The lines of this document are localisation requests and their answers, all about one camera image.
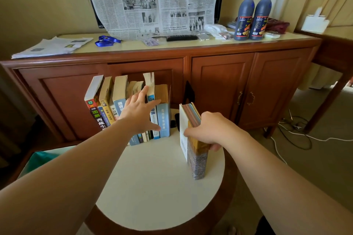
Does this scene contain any green bin liner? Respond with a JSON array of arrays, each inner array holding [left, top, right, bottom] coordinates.
[[19, 146, 76, 179]]

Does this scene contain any white tissue box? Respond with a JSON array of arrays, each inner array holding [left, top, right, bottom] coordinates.
[[300, 7, 330, 34]]

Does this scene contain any person's right leg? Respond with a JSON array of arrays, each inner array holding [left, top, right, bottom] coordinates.
[[255, 215, 276, 235]]

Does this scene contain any white cable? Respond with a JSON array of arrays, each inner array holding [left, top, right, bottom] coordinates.
[[263, 122, 353, 165]]

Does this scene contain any person's left forearm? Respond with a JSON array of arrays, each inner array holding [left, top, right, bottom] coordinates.
[[0, 117, 136, 235]]

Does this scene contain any large white teal textbook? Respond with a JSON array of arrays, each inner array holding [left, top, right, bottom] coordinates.
[[142, 72, 161, 140]]

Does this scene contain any person's right hand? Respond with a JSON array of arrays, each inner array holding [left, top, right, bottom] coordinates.
[[183, 111, 243, 152]]

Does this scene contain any dark blue red-capped bottle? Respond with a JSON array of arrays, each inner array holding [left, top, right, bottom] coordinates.
[[249, 0, 274, 41], [233, 0, 256, 41]]

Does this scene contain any beige curtain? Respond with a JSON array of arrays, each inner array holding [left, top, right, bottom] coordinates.
[[0, 64, 39, 166]]

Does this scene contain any grey cover book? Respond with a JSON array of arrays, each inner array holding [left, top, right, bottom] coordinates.
[[132, 80, 148, 142]]

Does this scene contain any black metal bookend rack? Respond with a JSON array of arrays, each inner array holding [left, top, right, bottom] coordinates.
[[170, 80, 196, 132]]

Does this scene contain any wooden side desk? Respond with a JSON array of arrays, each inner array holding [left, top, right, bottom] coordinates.
[[294, 29, 353, 135]]

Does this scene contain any lavender cover book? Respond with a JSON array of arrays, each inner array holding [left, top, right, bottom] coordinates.
[[154, 84, 171, 138]]

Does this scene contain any black remote control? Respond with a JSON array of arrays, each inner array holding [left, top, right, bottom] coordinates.
[[166, 35, 199, 42]]

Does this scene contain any white plastic bag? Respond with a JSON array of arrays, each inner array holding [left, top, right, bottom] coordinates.
[[203, 24, 228, 39]]

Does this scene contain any person's right forearm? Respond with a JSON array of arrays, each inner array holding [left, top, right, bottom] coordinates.
[[225, 131, 353, 235]]

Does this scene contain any yellow painting cover paperback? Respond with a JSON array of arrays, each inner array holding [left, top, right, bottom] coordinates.
[[179, 102, 211, 180]]

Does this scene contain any black cable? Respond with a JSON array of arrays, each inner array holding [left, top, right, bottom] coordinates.
[[277, 108, 314, 151]]

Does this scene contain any yellowed blue cover book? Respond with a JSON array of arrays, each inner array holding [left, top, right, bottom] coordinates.
[[126, 80, 144, 144]]

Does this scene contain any dark red bag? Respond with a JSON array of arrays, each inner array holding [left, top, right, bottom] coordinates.
[[266, 18, 290, 34]]

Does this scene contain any person's left hand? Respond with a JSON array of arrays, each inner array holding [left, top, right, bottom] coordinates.
[[118, 85, 162, 135]]

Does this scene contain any round wooden table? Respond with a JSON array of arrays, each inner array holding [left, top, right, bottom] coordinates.
[[84, 108, 238, 235]]

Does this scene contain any wooden trash bin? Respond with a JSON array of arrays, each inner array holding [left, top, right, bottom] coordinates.
[[8, 141, 81, 186]]

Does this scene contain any wooden sideboard cabinet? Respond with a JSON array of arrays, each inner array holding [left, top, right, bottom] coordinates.
[[0, 32, 322, 144]]

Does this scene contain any folded newspaper pile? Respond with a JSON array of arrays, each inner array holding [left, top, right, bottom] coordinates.
[[11, 36, 94, 59]]

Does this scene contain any yellow picture storybook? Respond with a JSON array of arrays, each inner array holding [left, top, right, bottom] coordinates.
[[99, 76, 116, 125]]

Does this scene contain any teal orange cover book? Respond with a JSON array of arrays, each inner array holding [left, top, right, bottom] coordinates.
[[112, 75, 140, 147]]

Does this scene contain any dark figure cover book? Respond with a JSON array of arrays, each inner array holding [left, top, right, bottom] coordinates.
[[97, 105, 111, 127]]

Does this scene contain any blue lanyard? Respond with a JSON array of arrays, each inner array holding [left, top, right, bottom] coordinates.
[[95, 35, 122, 47]]

